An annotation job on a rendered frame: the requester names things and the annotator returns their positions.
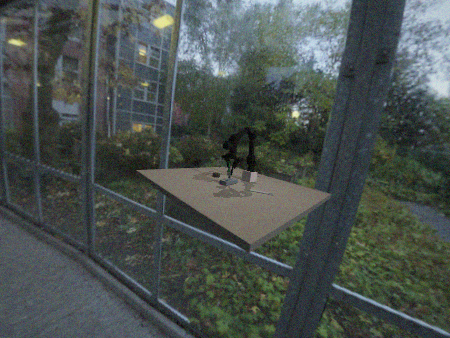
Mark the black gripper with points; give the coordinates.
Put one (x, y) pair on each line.
(238, 159)

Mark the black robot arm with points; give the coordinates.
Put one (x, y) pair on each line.
(232, 143)

